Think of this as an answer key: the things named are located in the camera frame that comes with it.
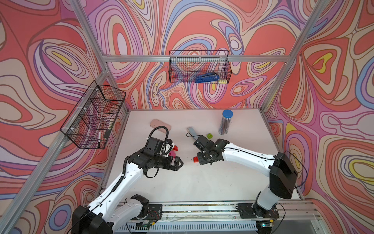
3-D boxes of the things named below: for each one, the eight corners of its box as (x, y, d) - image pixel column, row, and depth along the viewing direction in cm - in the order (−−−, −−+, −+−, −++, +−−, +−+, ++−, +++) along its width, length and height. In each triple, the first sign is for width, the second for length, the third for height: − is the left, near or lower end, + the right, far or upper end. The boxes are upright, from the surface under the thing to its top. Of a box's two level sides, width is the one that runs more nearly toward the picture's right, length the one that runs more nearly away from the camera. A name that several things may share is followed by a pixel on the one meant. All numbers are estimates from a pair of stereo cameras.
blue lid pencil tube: (218, 134, 105) (223, 116, 91) (217, 127, 110) (222, 109, 95) (227, 134, 105) (234, 116, 91) (226, 127, 110) (232, 109, 95)
